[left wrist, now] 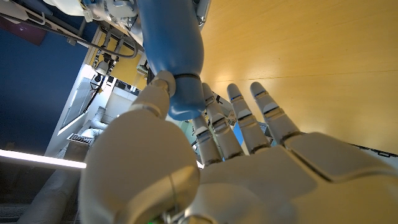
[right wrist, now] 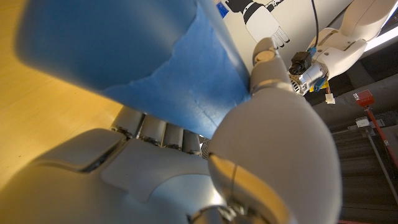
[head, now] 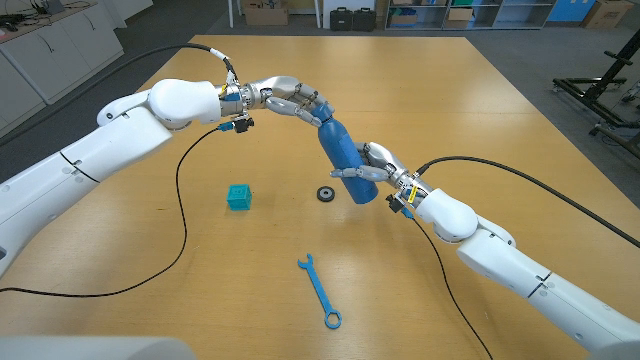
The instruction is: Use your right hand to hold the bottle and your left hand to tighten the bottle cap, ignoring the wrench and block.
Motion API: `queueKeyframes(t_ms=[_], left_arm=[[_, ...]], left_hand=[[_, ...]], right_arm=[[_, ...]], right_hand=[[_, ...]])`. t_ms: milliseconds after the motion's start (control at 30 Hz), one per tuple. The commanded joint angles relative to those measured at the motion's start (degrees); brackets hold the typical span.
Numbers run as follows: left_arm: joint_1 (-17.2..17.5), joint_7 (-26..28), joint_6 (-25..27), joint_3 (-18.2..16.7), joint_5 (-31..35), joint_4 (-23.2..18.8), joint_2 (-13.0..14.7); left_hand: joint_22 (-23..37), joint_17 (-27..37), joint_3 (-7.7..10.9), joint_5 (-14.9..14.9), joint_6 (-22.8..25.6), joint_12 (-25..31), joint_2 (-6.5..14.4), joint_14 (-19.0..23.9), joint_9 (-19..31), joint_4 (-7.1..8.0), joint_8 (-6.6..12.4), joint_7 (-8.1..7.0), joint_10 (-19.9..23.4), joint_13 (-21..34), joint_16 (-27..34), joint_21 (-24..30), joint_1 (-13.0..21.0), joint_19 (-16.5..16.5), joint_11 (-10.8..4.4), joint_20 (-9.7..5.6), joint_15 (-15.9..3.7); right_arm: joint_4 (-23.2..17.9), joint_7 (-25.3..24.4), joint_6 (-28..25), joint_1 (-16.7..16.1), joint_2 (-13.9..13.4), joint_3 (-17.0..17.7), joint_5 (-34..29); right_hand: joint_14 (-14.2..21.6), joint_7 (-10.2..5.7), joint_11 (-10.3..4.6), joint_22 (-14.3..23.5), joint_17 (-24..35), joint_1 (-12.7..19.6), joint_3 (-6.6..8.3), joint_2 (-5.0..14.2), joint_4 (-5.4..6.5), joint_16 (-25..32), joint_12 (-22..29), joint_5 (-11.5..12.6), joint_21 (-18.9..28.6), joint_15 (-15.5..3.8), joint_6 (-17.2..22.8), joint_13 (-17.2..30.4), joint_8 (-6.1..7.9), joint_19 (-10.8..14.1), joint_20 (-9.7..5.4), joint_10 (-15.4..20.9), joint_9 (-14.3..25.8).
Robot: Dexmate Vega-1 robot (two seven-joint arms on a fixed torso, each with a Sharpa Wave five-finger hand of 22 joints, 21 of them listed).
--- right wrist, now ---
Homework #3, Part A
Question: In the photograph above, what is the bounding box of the blue metal bottle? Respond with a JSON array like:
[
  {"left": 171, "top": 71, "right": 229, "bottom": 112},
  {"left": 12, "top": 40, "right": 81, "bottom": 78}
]
[{"left": 14, "top": 0, "right": 252, "bottom": 139}]

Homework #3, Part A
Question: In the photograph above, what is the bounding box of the blue rectangle sign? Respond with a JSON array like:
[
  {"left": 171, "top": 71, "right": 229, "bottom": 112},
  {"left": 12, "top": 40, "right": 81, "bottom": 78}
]
[{"left": 216, "top": 1, "right": 230, "bottom": 19}]

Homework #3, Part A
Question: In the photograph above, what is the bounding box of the white junction box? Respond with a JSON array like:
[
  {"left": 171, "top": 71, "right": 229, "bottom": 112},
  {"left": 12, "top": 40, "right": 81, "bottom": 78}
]
[{"left": 356, "top": 116, "right": 371, "bottom": 129}]

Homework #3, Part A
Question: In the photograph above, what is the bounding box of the long ceiling tube lamp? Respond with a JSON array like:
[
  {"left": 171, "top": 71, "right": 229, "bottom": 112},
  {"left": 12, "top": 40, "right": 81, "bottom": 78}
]
[{"left": 363, "top": 24, "right": 398, "bottom": 53}]

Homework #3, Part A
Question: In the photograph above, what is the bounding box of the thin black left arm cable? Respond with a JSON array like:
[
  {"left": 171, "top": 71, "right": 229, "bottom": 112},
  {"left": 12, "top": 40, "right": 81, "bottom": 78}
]
[{"left": 310, "top": 0, "right": 322, "bottom": 49}]

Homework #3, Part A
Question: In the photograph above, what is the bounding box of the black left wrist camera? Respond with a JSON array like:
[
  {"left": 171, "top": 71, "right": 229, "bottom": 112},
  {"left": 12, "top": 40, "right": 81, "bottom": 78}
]
[{"left": 288, "top": 50, "right": 313, "bottom": 77}]

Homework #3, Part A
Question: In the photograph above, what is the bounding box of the red ceiling pipe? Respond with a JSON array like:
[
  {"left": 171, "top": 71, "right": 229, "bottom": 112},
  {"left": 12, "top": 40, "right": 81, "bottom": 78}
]
[{"left": 353, "top": 89, "right": 398, "bottom": 169}]

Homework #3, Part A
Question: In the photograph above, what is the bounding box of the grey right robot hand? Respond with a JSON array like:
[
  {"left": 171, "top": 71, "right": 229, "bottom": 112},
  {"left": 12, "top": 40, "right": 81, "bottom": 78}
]
[{"left": 0, "top": 37, "right": 343, "bottom": 224}]

